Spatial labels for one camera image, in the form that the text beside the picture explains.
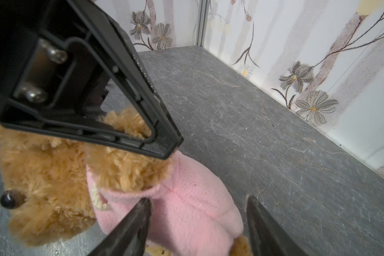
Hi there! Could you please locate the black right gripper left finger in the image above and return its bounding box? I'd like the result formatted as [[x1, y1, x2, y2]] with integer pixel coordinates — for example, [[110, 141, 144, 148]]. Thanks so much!
[[89, 198, 153, 256]]

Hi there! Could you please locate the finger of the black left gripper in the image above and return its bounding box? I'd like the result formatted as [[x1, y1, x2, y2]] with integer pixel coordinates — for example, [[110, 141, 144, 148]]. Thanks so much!
[[68, 1, 183, 155]]

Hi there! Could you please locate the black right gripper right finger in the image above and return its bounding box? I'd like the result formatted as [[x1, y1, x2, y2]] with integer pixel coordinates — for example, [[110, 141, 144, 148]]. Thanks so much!
[[246, 195, 307, 256]]

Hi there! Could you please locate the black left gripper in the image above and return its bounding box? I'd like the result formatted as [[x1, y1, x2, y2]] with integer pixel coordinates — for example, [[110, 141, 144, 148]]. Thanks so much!
[[0, 1, 170, 160]]

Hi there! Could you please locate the pink bear hoodie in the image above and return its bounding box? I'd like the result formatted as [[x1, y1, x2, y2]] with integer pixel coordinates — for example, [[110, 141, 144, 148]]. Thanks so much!
[[86, 151, 251, 256]]

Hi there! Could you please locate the brown plush teddy bear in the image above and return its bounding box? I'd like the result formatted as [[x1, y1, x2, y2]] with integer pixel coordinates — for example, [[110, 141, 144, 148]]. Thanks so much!
[[0, 107, 253, 256]]

